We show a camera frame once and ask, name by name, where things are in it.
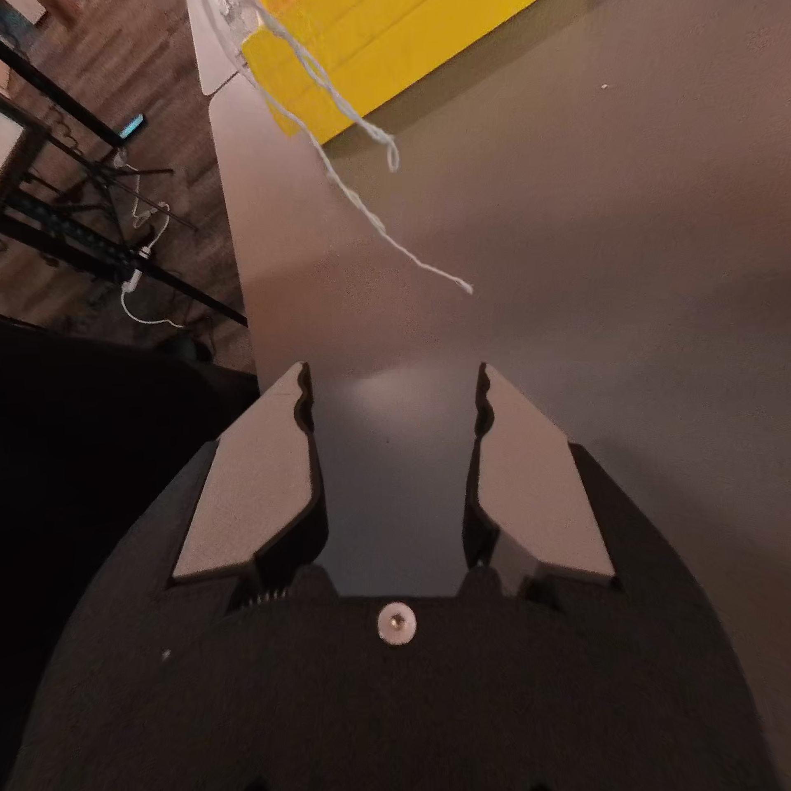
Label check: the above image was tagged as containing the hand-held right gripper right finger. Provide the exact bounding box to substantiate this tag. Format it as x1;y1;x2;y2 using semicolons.
462;362;617;597

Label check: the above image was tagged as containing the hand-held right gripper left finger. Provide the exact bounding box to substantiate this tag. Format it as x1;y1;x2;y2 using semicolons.
172;361;330;594

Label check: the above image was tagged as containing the white yoyo string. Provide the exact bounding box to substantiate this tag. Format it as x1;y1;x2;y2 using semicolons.
213;0;475;295

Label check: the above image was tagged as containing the dark cloth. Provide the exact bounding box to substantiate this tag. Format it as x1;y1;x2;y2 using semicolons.
0;315;260;791

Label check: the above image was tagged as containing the black metal rack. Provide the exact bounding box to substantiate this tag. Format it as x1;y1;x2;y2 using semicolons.
0;43;248;328

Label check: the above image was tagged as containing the yellow sheet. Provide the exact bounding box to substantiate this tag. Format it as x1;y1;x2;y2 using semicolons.
241;0;538;144

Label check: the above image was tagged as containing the white charger cable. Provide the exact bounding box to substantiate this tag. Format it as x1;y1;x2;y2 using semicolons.
117;151;186;328

